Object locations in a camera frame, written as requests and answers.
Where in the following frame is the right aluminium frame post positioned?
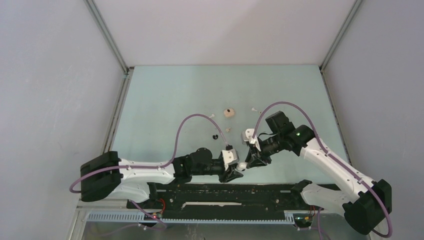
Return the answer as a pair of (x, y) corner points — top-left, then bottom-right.
(319, 0), (364, 74)

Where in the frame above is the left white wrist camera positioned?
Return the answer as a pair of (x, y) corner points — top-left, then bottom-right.
(221, 148), (239, 170)

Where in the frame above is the beige earbud charging case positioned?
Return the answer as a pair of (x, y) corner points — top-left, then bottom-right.
(223, 108), (235, 118)

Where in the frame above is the grey cable duct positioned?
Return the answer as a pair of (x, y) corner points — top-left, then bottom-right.
(85, 211), (295, 225)

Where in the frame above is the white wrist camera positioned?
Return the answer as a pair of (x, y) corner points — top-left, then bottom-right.
(241, 128), (261, 151)
(221, 148), (239, 170)

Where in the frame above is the aluminium frame post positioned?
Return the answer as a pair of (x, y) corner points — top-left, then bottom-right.
(83, 0), (129, 75)
(319, 0), (364, 74)

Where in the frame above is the left aluminium frame post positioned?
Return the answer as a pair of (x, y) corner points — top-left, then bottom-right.
(83, 0), (129, 75)

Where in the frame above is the white earbud charging case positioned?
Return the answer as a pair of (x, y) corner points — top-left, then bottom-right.
(236, 162), (248, 172)

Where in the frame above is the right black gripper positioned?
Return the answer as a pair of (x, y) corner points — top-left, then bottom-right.
(245, 133), (284, 168)

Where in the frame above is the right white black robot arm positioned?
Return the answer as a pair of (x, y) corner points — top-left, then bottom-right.
(241, 111), (392, 235)

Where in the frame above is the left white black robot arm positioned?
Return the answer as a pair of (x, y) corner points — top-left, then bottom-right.
(80, 148), (247, 208)

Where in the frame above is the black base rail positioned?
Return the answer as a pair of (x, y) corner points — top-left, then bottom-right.
(126, 183), (319, 220)

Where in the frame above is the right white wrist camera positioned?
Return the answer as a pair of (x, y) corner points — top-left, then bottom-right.
(241, 128), (261, 151)

